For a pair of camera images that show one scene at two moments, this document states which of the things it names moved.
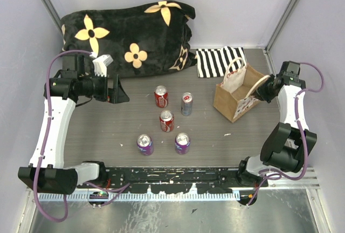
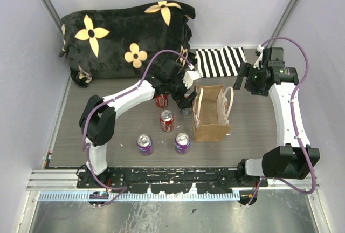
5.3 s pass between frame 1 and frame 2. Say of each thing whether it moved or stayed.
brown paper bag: moved
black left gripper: moved
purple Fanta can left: stayed
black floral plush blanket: stayed
